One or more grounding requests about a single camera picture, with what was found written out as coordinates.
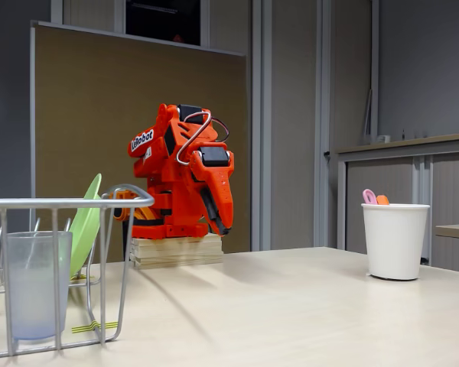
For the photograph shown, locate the light orange table clamp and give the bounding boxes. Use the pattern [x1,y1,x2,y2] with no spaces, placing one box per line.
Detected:
[101,189,165,230]

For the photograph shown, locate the grey side table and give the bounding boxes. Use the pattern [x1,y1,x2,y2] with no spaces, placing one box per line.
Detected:
[435,223,459,274]

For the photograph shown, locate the white servo cable loop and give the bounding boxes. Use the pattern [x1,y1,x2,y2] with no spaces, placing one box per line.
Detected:
[175,110,230,166]

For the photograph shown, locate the grey low cabinet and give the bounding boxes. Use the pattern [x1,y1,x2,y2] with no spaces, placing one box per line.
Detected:
[334,132,459,274]

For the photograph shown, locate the white paper cup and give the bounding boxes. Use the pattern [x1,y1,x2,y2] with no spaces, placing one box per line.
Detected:
[360,203,431,281]

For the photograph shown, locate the grey leaning tube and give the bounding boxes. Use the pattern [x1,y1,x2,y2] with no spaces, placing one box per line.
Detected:
[361,88,374,145]

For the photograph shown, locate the green plastic plate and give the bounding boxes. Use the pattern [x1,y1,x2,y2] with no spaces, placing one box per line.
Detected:
[67,173,103,279]

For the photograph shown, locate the brown partition board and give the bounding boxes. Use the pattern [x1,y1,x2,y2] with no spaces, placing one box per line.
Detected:
[29,21,249,265]

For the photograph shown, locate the metal wire dish rack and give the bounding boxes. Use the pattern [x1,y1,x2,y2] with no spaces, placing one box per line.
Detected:
[0,183,155,360]

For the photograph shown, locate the clear grey plastic tumbler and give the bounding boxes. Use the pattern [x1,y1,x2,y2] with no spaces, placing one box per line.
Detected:
[5,230,73,341]

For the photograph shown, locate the wooden base block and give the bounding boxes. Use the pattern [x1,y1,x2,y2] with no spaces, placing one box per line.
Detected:
[129,232,225,271]

